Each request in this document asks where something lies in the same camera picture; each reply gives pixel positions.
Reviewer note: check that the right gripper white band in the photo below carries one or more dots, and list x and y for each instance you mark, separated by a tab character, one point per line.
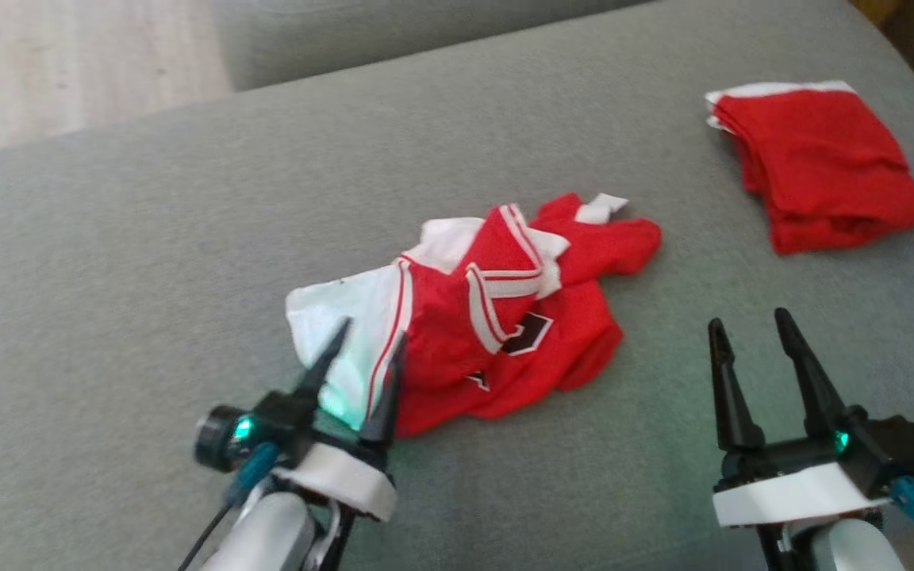
790	492

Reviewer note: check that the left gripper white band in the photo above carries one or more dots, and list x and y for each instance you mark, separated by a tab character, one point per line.
346	480

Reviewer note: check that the red and white t-shirt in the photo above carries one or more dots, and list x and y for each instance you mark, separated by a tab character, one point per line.
457	333

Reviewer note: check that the red shorts with white trim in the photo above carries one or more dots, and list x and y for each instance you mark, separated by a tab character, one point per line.
822	166

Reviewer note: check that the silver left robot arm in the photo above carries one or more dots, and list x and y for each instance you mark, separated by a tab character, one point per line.
266	539

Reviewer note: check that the white printed garment tag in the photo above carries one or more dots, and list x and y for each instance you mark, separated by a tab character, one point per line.
601	208

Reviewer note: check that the yellow and grey sofa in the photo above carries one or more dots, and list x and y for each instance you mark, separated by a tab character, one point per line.
108	277

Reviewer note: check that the grey sofa seat cushion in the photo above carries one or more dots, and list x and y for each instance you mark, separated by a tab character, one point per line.
346	40

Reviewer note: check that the long yellow sofa backrest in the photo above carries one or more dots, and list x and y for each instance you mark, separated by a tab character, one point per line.
877	8

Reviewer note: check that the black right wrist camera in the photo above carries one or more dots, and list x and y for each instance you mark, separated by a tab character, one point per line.
901	456

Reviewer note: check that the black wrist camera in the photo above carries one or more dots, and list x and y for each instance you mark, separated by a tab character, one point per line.
215	440
901	456

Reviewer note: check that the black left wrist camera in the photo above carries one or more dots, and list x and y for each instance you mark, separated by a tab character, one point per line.
215	440

